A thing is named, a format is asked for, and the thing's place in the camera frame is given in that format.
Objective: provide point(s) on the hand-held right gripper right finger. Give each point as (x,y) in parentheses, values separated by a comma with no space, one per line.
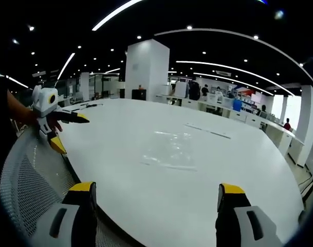
(248,223)

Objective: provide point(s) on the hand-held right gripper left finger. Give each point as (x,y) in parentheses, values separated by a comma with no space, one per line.
(69,221)

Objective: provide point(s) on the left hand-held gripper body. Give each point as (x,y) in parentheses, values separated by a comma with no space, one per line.
(44,101)

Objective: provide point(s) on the clear crinkled food packaging bag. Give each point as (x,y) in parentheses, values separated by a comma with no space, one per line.
(169,151)

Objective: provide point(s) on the person's left hand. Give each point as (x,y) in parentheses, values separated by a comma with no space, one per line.
(56,125)

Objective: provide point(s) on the thin dark tool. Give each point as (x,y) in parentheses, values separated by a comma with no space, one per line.
(93,105)

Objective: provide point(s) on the grey mesh office chair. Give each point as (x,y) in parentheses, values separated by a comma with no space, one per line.
(35,180)

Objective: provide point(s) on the black cabinet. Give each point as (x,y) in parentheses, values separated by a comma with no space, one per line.
(138,94)

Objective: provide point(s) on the white square pillar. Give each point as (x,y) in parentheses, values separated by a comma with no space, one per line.
(147,69)

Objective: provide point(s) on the curved ceiling light strip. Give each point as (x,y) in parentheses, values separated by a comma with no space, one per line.
(112,14)

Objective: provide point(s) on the blue box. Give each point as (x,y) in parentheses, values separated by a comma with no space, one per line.
(237,105)

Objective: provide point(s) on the black hanging jacket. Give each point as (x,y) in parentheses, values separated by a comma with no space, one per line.
(194,90)

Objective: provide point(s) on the long arched ceiling light strip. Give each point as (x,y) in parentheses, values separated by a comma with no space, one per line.
(236,33)

